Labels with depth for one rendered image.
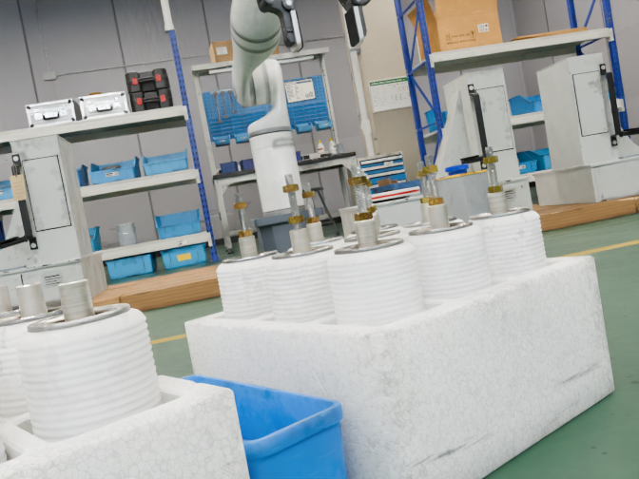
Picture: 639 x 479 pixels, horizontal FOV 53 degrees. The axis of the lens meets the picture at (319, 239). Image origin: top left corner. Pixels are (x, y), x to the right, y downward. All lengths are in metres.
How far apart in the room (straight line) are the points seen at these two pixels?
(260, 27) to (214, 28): 8.41
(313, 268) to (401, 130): 6.65
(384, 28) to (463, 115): 4.35
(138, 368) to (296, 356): 0.24
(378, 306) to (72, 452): 0.32
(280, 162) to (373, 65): 6.08
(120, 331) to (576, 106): 3.11
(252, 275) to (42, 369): 0.39
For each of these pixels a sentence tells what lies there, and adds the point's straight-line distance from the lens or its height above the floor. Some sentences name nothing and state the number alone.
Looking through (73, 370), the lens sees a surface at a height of 0.22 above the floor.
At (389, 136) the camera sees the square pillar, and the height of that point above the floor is 0.92.
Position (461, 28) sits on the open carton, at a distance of 6.22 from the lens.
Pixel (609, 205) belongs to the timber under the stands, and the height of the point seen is 0.06.
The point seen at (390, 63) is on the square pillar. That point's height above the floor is 1.72.
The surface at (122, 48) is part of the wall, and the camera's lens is 9.57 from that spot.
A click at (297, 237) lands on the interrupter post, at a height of 0.27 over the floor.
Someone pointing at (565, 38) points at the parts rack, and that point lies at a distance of 6.56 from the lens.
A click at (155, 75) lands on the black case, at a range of 5.66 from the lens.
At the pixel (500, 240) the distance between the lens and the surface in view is 0.82.
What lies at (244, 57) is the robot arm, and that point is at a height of 0.60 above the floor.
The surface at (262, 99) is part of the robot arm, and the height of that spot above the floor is 0.55.
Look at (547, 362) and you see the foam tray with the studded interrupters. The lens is 0.80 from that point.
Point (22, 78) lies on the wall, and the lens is 9.70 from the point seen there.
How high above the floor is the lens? 0.30
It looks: 3 degrees down
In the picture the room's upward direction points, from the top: 10 degrees counter-clockwise
